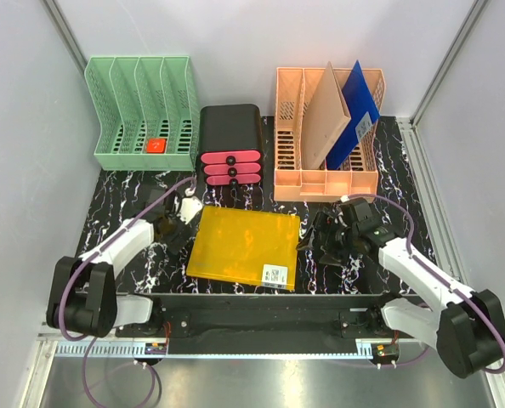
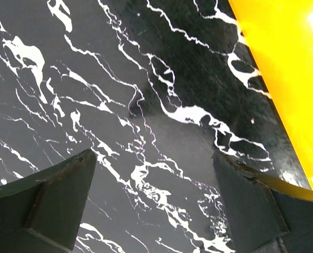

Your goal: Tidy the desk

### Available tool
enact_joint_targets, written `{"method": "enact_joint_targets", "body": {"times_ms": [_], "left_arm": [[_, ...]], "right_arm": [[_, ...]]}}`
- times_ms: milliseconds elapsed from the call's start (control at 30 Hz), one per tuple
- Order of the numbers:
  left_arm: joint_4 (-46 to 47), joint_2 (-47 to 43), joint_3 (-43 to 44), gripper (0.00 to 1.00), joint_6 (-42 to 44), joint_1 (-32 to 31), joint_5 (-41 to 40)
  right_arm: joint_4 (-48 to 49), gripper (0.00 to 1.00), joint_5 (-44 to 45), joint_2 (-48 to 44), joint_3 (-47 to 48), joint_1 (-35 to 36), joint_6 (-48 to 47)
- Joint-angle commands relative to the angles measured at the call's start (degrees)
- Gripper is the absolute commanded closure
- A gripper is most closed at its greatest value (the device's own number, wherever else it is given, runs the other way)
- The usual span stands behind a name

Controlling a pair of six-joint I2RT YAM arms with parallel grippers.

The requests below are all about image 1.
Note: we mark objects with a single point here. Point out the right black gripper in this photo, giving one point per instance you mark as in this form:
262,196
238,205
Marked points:
326,224

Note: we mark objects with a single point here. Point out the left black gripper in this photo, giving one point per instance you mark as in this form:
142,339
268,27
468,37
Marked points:
174,241

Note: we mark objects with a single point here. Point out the yellow folder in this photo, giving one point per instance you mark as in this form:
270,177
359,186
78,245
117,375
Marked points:
246,247

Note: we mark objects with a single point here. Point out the pink bottom drawer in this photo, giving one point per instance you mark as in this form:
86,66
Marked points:
240,178

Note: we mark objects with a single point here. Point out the pink drawer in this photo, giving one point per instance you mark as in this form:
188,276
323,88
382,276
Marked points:
240,178
232,170
230,157

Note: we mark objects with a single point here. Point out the orange file organizer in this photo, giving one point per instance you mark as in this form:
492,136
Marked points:
357,175

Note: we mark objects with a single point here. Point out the pink top drawer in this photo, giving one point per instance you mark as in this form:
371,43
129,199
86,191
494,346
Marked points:
230,157

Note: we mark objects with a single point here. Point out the black drawer cabinet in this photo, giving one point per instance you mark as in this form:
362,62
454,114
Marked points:
230,127

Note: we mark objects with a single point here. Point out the pink folder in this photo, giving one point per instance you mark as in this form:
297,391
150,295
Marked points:
326,116

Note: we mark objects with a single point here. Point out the blue folder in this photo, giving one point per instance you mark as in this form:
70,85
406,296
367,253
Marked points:
363,115

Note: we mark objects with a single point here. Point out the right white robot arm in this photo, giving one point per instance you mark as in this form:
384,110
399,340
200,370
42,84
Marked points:
462,357

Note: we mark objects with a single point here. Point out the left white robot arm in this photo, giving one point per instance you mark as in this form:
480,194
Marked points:
83,297

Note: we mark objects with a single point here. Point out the black marble desk mat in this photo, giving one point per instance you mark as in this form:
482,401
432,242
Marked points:
117,196

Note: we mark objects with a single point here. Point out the red square eraser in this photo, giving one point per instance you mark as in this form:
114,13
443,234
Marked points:
156,146

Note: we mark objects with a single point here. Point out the green file organizer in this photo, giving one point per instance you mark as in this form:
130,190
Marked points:
138,98

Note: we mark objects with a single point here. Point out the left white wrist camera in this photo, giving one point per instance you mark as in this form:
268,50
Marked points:
190,206

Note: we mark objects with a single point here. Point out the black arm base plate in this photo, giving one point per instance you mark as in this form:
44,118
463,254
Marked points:
193,323

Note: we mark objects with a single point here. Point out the aluminium frame rail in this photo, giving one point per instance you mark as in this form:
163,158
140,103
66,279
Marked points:
475,320

